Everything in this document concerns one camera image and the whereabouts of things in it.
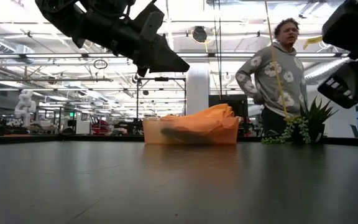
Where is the person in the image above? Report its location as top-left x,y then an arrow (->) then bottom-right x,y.
234,17 -> 308,137

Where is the white round column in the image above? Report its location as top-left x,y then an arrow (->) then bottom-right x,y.
186,63 -> 211,116

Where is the yellow power cable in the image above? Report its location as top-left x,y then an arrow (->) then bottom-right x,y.
264,0 -> 289,119

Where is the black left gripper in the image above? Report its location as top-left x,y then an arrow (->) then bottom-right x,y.
128,2 -> 191,78

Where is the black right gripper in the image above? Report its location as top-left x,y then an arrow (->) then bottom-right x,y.
317,58 -> 358,110

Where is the tan plastic basket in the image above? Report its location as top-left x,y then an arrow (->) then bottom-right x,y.
142,116 -> 240,146

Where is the black power cable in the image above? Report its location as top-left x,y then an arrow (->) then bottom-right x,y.
212,0 -> 223,100

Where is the black ceiling cable reel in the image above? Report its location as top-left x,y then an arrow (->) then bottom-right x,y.
192,26 -> 208,44

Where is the black metal frame stand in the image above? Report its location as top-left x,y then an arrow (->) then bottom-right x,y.
136,77 -> 187,121

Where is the red machine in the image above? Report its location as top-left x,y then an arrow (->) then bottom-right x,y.
91,117 -> 112,136

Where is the white cabinet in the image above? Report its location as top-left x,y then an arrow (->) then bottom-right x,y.
75,111 -> 91,135

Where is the long ceiling light bar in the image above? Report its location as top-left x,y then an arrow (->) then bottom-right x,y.
79,52 -> 291,59

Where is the yellow tape tag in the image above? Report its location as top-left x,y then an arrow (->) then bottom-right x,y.
302,35 -> 323,50

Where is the potted succulent plant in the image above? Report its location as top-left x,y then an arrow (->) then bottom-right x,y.
260,96 -> 339,145

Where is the coiled black cable loop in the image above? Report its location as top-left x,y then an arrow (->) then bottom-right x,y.
93,58 -> 109,70

